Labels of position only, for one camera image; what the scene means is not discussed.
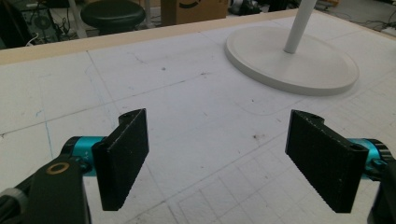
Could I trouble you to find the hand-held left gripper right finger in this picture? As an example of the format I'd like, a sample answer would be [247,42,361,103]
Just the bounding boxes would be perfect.
[284,109,396,215]

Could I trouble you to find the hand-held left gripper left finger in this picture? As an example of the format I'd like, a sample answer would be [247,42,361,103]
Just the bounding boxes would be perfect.
[61,107,150,212]

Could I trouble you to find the white round lamp stand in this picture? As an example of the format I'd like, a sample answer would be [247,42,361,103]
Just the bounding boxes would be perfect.
[224,0,361,97]

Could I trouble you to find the black round stool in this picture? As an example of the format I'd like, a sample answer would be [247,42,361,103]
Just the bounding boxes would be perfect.
[79,0,147,35]

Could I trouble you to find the white metal stand leg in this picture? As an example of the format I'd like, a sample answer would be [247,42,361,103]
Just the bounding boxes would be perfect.
[66,0,89,39]

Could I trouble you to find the brown cardboard box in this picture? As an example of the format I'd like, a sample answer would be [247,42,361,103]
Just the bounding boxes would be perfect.
[160,0,231,27]

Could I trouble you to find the black cables on floor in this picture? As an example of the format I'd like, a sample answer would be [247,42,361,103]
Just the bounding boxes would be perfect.
[18,6,76,45]

